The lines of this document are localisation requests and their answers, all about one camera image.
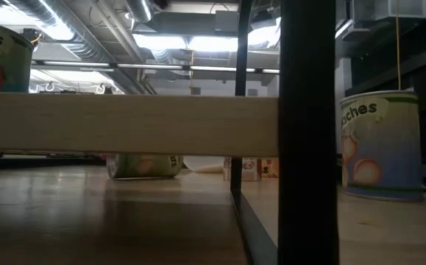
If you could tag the orange label can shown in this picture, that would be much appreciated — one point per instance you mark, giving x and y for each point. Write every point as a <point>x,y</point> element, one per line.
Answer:
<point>270,167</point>

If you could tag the tall green pears can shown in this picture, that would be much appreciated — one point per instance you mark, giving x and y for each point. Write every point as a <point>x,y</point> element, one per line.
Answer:
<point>142,167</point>

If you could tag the peaches label can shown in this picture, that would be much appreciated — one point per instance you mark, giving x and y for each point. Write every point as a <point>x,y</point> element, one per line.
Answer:
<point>385,154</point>
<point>3,62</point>

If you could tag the light wooden shelf board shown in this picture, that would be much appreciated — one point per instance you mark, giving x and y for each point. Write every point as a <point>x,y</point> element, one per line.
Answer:
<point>124,125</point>

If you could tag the translucent plastic bowl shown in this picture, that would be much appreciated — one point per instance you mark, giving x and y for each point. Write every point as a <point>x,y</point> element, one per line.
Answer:
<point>205,164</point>

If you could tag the small dark hanging box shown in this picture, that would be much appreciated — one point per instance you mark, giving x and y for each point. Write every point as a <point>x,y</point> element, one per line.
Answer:
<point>195,91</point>

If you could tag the black yellow ceiling device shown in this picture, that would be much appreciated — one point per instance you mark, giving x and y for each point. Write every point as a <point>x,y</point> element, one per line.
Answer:
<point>32,36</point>

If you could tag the white ceiling box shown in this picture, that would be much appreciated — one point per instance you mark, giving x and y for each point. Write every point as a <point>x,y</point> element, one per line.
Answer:
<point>400,9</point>

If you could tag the black shelf end frame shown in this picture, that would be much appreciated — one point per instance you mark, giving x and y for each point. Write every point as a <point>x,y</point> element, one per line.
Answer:
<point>308,147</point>

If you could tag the corrugated silver ceiling duct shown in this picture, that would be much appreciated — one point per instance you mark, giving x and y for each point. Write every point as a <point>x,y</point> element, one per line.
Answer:
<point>87,51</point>

